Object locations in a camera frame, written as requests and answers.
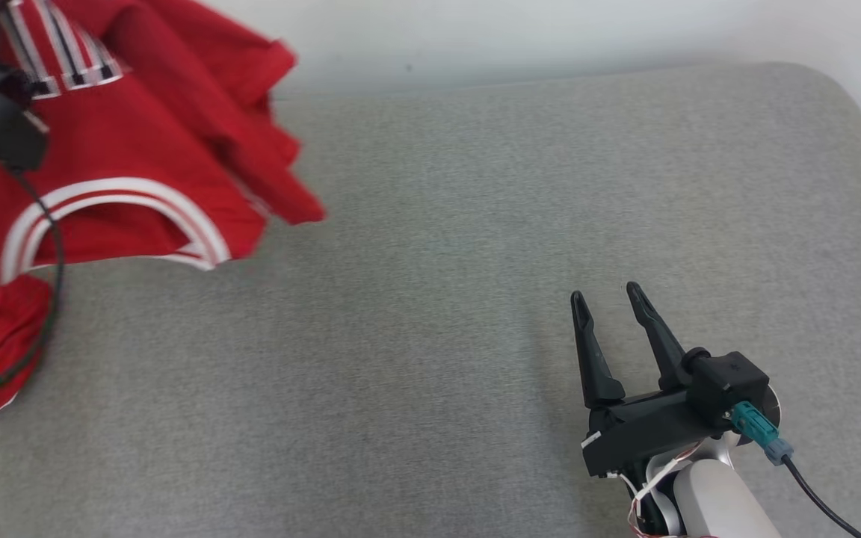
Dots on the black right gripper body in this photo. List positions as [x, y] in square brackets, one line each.
[640, 430]

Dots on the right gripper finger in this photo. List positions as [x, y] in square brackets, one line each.
[596, 366]
[658, 340]

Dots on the red basketball jersey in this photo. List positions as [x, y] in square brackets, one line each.
[139, 142]

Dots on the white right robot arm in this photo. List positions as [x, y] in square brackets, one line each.
[714, 501]

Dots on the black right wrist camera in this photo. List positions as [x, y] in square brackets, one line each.
[729, 381]

